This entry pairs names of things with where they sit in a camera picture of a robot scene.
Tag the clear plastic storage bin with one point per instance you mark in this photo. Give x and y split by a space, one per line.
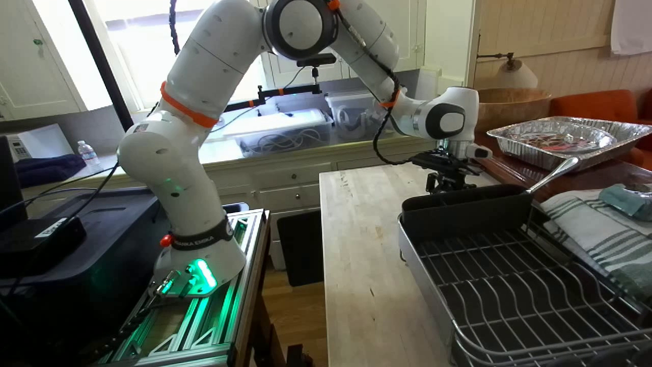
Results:
340 118

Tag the aluminium foil tray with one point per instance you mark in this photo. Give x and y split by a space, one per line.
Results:
549 141

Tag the silver utensil in rack caddy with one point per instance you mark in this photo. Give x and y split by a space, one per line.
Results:
566 165

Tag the grey metal dish rack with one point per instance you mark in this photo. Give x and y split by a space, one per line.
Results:
506 294

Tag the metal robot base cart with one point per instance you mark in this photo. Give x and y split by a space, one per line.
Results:
202 330

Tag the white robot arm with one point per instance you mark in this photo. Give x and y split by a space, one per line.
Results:
164 150

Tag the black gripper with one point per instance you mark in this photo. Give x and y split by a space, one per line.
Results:
444 171

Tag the large wooden bowl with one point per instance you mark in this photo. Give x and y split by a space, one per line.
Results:
509 104

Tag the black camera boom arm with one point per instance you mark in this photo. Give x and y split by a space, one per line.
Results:
266 94

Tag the small water bottle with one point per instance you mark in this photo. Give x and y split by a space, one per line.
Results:
90 157

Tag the black equipment case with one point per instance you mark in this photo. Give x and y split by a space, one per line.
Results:
72 275

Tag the black camera on stand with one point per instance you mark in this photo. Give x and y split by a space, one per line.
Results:
317 61

